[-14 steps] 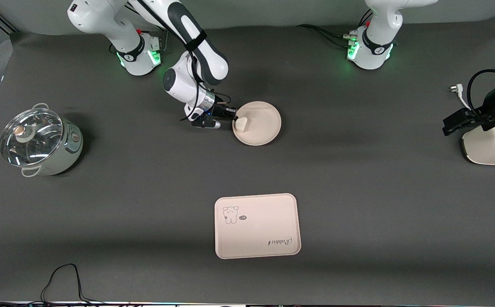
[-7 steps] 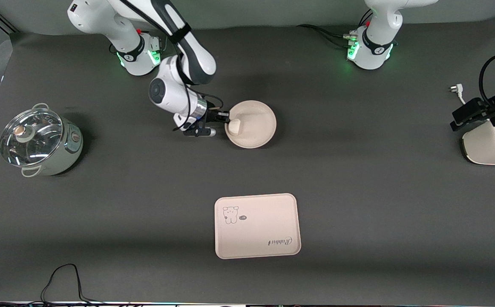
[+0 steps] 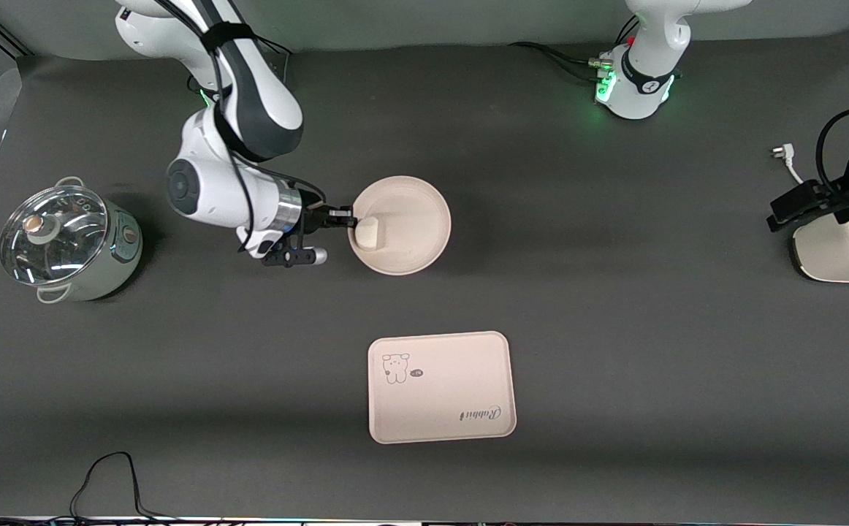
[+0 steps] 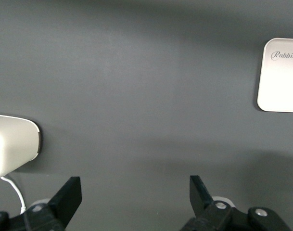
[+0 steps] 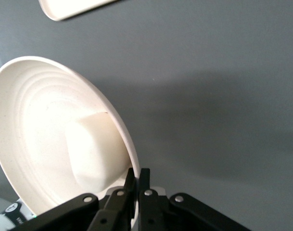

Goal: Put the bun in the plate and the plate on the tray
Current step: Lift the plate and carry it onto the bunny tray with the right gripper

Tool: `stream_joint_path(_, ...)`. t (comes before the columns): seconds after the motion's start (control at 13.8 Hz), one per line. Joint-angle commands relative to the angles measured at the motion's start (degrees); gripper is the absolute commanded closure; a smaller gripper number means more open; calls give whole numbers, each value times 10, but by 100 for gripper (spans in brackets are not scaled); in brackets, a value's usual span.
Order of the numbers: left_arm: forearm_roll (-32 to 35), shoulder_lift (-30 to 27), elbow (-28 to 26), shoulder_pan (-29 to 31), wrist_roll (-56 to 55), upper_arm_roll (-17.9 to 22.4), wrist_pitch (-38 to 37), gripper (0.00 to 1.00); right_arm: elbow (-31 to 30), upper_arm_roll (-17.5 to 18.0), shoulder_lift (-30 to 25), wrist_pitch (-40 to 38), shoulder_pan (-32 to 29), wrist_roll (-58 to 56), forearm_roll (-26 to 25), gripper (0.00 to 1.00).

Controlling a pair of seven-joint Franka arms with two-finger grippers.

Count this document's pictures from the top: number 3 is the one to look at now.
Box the small white bun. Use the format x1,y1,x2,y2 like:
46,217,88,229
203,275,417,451
354,216,384,251

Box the beige rabbit print tray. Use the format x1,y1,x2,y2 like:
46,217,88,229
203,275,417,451
368,331,518,445

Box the glass pot lid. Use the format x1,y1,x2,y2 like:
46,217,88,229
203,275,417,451
0,185,109,286

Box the cream white toaster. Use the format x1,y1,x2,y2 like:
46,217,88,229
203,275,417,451
791,213,849,284

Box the round beige plate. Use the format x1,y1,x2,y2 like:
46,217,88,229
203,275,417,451
348,175,452,276

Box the white toaster power cable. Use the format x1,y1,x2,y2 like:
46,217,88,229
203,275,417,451
769,144,807,186

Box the pale green electric pot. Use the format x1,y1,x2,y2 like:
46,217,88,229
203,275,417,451
8,175,144,304

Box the black arm base cable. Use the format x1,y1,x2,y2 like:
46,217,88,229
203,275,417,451
508,16,641,83
248,35,295,90

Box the black floor cable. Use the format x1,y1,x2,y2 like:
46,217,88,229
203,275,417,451
69,451,177,524

